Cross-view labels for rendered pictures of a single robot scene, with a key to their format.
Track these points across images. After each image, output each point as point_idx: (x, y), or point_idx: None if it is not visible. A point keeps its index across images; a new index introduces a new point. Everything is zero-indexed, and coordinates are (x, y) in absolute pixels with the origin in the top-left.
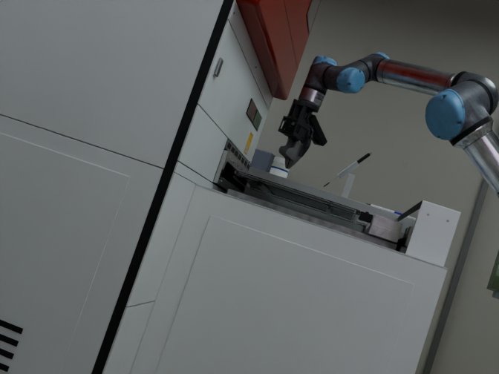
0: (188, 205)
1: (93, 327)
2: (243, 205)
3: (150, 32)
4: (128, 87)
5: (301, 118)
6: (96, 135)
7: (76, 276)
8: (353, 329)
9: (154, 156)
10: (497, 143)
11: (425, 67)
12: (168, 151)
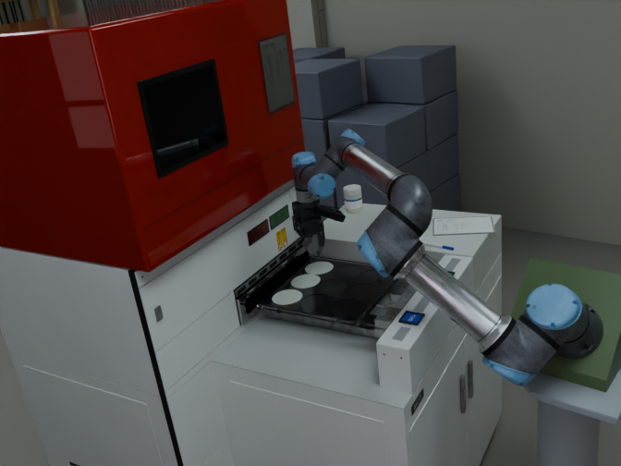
0: (214, 375)
1: None
2: (247, 373)
3: (103, 304)
4: (113, 344)
5: (306, 216)
6: (115, 378)
7: (153, 464)
8: (354, 454)
9: (151, 390)
10: (426, 275)
11: (373, 164)
12: (156, 386)
